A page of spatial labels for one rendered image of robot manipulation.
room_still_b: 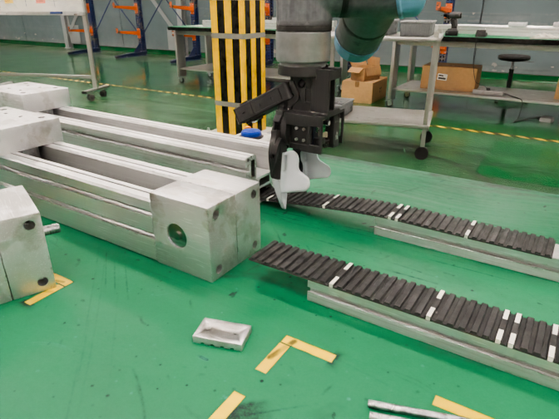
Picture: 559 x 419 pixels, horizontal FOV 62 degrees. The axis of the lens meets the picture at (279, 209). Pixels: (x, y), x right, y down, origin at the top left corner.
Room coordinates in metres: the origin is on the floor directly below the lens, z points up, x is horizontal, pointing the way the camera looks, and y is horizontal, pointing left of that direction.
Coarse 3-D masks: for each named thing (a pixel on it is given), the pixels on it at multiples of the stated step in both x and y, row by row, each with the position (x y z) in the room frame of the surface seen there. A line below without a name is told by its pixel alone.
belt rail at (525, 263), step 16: (384, 224) 0.58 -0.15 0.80; (400, 224) 0.57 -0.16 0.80; (400, 240) 0.56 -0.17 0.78; (416, 240) 0.55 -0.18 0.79; (432, 240) 0.54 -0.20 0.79; (448, 240) 0.53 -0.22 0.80; (464, 240) 0.52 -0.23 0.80; (464, 256) 0.52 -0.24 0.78; (480, 256) 0.51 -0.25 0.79; (496, 256) 0.51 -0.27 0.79; (512, 256) 0.49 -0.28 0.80; (528, 256) 0.48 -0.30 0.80; (528, 272) 0.48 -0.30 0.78; (544, 272) 0.47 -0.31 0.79
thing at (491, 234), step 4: (488, 224) 0.55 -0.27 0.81; (492, 224) 0.55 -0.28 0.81; (488, 228) 0.54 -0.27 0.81; (492, 228) 0.54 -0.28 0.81; (496, 228) 0.54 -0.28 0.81; (500, 228) 0.54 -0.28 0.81; (484, 232) 0.52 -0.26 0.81; (488, 232) 0.52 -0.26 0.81; (492, 232) 0.53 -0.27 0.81; (496, 232) 0.52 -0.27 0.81; (500, 232) 0.53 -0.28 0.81; (484, 236) 0.51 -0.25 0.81; (488, 236) 0.52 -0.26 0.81; (492, 236) 0.51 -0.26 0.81; (496, 236) 0.51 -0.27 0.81; (480, 240) 0.51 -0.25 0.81; (484, 240) 0.50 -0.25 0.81; (488, 240) 0.51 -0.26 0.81; (492, 240) 0.50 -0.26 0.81; (496, 240) 0.51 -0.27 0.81; (492, 244) 0.50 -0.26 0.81
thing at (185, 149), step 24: (72, 120) 0.92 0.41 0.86; (96, 120) 0.97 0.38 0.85; (120, 120) 0.93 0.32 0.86; (144, 120) 0.92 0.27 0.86; (72, 144) 0.90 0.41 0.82; (96, 144) 0.86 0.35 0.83; (120, 144) 0.84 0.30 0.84; (144, 144) 0.79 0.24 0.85; (168, 144) 0.76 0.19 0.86; (192, 144) 0.75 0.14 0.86; (216, 144) 0.79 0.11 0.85; (240, 144) 0.76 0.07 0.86; (264, 144) 0.75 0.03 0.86; (192, 168) 0.73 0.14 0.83; (216, 168) 0.70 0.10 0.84; (240, 168) 0.69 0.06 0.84; (264, 168) 0.74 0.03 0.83
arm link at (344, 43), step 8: (344, 24) 0.74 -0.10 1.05; (336, 32) 0.80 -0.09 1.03; (344, 32) 0.75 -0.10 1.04; (352, 32) 0.73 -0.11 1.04; (336, 40) 0.79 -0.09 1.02; (344, 40) 0.76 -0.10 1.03; (352, 40) 0.75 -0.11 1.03; (360, 40) 0.73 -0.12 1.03; (368, 40) 0.73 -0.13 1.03; (376, 40) 0.74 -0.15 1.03; (336, 48) 0.82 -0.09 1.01; (344, 48) 0.78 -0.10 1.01; (352, 48) 0.77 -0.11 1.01; (360, 48) 0.76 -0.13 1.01; (368, 48) 0.76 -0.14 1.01; (376, 48) 0.79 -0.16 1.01; (344, 56) 0.80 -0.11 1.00; (352, 56) 0.79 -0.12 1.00; (360, 56) 0.78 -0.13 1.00; (368, 56) 0.79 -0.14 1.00
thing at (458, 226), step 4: (456, 220) 0.56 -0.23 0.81; (460, 220) 0.56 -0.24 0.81; (464, 220) 0.56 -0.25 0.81; (468, 220) 0.56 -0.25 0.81; (452, 224) 0.55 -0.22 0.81; (456, 224) 0.55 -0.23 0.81; (460, 224) 0.55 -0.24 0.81; (464, 224) 0.55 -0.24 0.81; (448, 228) 0.54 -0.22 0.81; (452, 228) 0.54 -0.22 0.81; (456, 228) 0.54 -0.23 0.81; (460, 228) 0.54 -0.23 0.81; (464, 228) 0.54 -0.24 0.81; (448, 232) 0.53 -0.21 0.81; (452, 232) 0.53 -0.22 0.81; (456, 232) 0.52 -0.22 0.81; (460, 232) 0.52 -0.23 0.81
